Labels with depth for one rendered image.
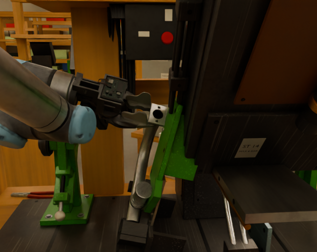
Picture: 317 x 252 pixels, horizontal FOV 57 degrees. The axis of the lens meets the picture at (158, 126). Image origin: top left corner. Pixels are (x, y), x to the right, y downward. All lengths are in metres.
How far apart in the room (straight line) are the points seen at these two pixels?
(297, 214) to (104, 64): 0.69
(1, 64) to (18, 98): 0.06
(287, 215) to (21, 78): 0.46
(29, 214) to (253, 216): 0.69
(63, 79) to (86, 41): 0.30
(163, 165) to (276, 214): 0.24
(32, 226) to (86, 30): 0.59
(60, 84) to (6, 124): 0.13
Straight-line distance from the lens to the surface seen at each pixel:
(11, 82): 0.45
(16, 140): 0.65
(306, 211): 0.54
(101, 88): 0.65
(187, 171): 0.65
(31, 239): 0.88
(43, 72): 0.69
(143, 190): 0.64
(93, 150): 1.01
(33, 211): 1.00
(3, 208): 1.10
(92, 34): 0.96
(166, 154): 0.61
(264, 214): 0.51
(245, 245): 0.64
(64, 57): 7.67
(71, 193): 0.88
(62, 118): 0.54
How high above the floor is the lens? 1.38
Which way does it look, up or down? 15 degrees down
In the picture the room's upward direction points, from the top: straight up
